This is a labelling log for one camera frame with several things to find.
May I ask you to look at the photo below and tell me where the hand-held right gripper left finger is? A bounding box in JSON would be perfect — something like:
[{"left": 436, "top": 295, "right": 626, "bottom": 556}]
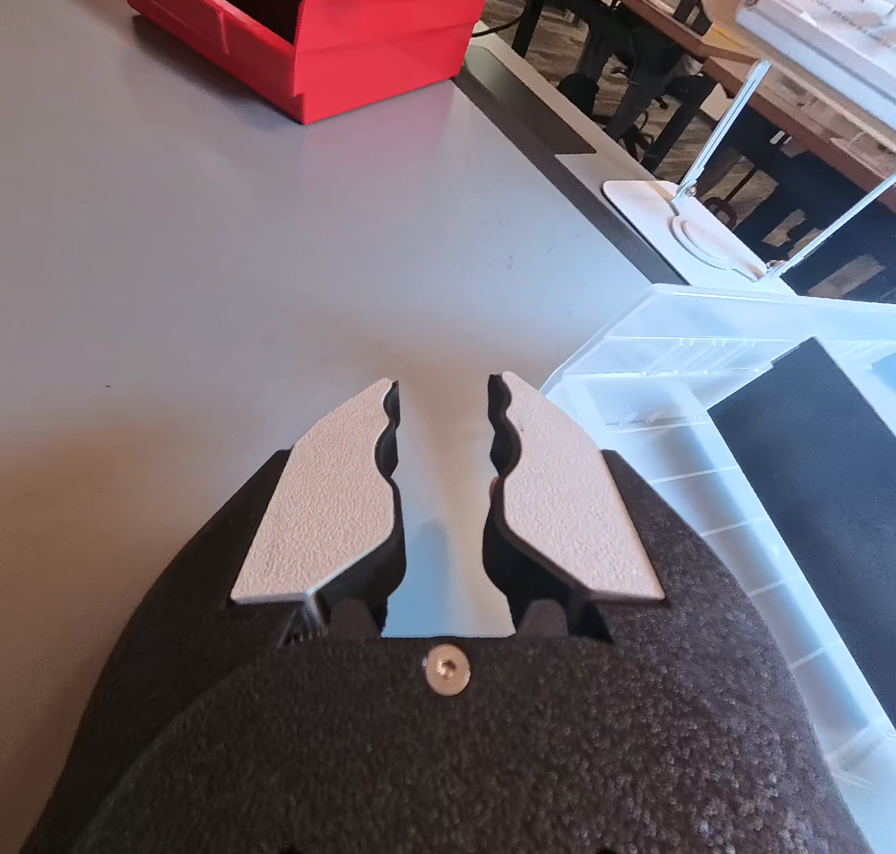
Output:
[{"left": 230, "top": 378, "right": 407, "bottom": 606}]

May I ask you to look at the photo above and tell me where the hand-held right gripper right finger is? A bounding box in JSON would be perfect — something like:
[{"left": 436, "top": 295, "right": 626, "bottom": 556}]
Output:
[{"left": 483, "top": 371, "right": 666, "bottom": 602}]

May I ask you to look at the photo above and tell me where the clear plastic bin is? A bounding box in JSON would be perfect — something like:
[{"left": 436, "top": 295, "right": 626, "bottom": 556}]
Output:
[{"left": 538, "top": 284, "right": 896, "bottom": 854}]

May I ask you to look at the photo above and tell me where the red plastic bin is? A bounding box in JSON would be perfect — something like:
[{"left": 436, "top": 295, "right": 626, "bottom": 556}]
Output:
[{"left": 90, "top": 0, "right": 504, "bottom": 126}]

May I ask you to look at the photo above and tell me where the instruction sheet on stand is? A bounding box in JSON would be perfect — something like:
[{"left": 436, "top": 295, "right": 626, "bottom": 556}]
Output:
[{"left": 603, "top": 0, "right": 896, "bottom": 287}]

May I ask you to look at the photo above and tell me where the wooden table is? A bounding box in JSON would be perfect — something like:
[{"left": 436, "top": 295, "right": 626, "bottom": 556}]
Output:
[{"left": 560, "top": 0, "right": 896, "bottom": 215}]

